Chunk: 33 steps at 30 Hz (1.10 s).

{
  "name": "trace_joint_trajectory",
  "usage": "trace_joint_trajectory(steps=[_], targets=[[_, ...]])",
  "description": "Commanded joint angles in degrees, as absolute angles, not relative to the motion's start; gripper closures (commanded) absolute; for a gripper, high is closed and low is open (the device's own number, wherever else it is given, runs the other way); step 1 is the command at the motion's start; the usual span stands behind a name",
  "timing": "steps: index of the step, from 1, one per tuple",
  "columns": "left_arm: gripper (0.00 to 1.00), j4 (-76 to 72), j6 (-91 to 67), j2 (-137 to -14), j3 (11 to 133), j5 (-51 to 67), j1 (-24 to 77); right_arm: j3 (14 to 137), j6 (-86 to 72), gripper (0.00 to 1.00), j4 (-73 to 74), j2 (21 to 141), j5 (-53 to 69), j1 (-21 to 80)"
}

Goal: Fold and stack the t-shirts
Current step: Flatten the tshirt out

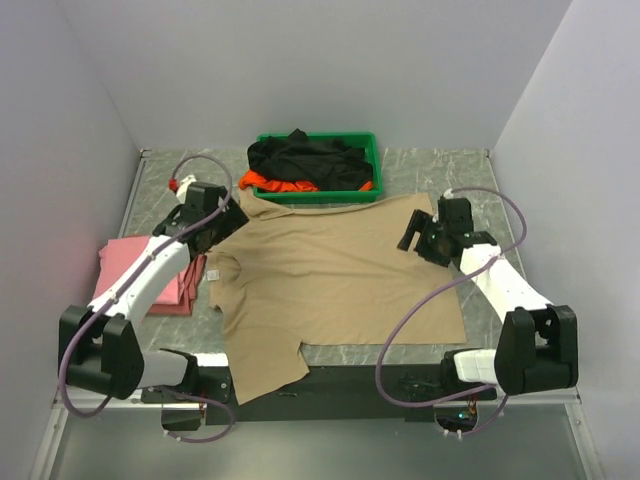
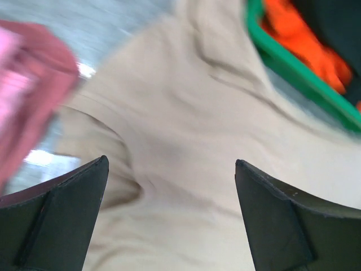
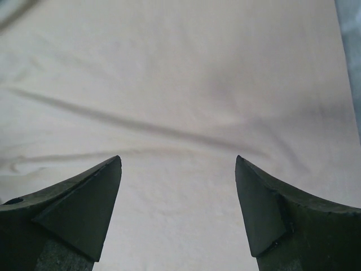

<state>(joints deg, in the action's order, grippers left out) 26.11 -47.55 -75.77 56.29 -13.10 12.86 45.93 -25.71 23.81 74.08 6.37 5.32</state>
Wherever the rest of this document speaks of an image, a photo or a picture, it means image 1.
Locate beige t shirt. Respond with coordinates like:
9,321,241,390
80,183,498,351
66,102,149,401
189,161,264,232
208,192,467,404

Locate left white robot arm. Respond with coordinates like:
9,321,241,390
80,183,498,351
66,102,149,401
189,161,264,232
58,182,248,402

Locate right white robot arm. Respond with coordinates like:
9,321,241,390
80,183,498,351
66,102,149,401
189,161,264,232
398,197,579,399

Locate orange t shirt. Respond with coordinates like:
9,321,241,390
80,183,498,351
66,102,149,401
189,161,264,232
238,170,374,193

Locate green plastic bin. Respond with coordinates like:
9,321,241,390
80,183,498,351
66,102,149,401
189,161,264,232
247,132,384,204

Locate light pink folded t shirt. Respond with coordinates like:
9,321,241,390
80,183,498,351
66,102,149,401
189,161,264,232
93,236,186,305

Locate black t shirt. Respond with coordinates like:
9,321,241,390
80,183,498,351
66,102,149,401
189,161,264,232
247,129,374,181

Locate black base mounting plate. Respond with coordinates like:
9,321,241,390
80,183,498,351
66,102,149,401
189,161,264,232
140,364,498,426

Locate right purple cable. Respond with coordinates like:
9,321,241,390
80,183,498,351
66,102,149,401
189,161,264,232
374,187,527,437

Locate aluminium rail frame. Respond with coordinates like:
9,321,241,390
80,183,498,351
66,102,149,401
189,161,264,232
29,148,604,479

